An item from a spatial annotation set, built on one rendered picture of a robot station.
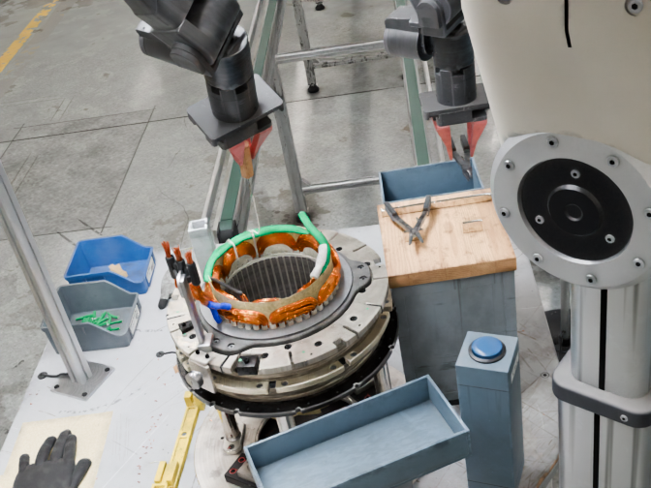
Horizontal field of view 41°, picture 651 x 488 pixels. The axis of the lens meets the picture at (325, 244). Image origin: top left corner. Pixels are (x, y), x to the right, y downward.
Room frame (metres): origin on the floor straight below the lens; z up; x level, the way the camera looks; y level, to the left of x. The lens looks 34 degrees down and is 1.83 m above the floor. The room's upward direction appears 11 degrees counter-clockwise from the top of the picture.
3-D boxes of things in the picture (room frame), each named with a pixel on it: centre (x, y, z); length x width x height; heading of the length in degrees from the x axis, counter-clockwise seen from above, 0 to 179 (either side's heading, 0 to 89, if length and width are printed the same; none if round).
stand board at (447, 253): (1.11, -0.18, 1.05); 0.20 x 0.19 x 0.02; 175
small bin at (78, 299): (1.41, 0.48, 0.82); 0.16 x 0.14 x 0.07; 82
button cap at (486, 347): (0.86, -0.18, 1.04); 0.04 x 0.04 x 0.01
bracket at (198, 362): (0.88, 0.19, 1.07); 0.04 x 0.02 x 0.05; 47
